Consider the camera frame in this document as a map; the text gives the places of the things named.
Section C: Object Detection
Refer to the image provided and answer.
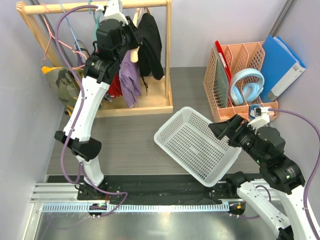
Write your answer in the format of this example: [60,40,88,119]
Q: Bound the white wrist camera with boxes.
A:
[248,104,274,130]
[96,0,129,25]

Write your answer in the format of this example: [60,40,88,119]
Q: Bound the peach plastic file organizer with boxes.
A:
[203,41,279,123]

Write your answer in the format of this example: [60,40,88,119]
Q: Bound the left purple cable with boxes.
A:
[54,4,129,218]

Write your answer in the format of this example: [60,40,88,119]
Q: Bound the camouflage garment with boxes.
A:
[41,66,81,116]

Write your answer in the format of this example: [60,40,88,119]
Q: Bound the pink wire hanger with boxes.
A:
[40,2,87,71]

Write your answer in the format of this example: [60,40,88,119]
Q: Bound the white plastic mesh basket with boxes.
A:
[153,106,242,187]

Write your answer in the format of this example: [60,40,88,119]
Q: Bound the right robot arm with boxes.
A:
[208,114,320,240]

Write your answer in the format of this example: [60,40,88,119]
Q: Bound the wooden clothes rack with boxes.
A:
[16,0,173,118]

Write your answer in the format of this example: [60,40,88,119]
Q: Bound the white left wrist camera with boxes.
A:
[96,0,129,25]

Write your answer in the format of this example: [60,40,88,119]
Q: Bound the blue binder folder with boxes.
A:
[259,35,306,103]

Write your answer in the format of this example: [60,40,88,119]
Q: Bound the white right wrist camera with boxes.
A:
[248,104,274,130]

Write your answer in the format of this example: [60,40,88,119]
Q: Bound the beige wooden hanger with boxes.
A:
[130,7,150,63]

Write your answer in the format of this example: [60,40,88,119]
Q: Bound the blue wire hanger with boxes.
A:
[65,16,86,64]

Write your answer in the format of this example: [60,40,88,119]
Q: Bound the light blue headphones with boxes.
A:
[229,68,265,106]

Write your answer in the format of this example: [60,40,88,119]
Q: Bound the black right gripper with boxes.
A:
[208,113,266,164]

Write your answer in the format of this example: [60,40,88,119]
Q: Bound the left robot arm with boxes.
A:
[54,16,142,200]

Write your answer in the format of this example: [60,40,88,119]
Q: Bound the red garment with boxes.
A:
[108,73,123,99]

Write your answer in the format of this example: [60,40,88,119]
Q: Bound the teal plastic hanger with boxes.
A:
[88,9,103,41]

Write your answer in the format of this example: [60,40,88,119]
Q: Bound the black trousers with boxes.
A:
[138,12,164,80]

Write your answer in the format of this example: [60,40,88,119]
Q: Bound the red folder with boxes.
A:
[214,40,232,83]

